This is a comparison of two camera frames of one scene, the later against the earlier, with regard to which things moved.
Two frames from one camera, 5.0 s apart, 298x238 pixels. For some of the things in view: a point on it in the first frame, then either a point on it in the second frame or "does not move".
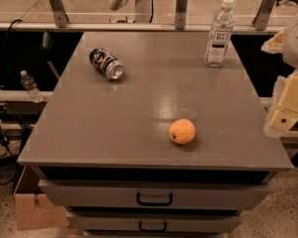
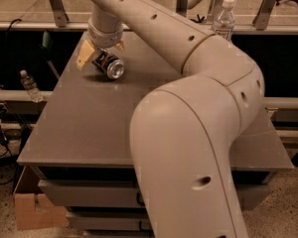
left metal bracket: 57,5 does not move
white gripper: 297,47 to 104,37
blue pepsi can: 106,62 does not move
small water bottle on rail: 31,86 does not move
